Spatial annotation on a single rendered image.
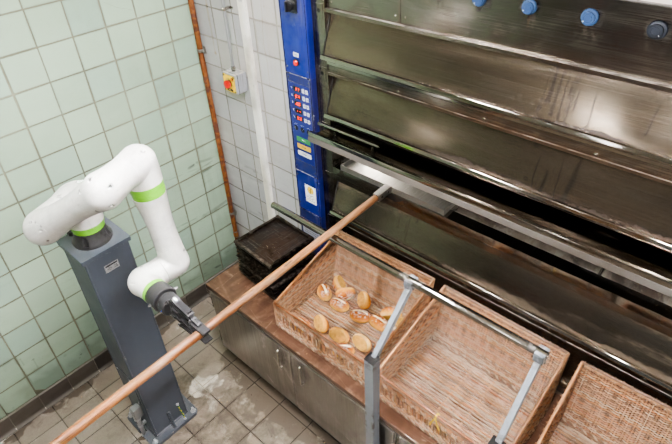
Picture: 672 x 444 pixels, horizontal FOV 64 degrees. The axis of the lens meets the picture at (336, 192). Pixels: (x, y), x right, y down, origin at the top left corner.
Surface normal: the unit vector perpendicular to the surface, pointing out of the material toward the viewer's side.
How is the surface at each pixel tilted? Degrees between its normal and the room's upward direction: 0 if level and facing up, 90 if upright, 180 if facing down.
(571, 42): 90
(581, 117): 70
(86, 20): 90
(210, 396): 0
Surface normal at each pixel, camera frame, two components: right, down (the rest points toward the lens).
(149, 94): 0.74, 0.37
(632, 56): -0.67, 0.45
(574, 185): -0.65, 0.15
